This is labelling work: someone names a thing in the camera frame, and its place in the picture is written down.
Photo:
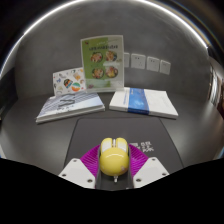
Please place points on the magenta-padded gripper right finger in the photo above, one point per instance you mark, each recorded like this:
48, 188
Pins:
150, 170

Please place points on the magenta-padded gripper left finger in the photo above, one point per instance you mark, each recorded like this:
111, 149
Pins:
77, 170

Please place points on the yellow computer mouse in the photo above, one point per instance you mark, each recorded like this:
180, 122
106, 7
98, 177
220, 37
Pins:
114, 159

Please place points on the dark grey mouse pad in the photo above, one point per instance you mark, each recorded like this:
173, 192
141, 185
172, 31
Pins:
120, 128

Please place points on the grey striped book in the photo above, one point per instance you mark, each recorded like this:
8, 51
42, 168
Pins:
70, 105

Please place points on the white book with blue band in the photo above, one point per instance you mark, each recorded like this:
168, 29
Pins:
143, 101

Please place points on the white card with colourful stickers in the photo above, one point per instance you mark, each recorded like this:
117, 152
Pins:
68, 81

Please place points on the green menu stand sign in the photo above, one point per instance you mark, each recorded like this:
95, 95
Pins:
102, 63

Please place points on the ceiling light strip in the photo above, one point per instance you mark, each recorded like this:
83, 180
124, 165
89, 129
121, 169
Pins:
173, 16

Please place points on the white wall socket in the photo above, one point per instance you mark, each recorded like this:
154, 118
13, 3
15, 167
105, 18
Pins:
126, 60
138, 61
165, 67
153, 63

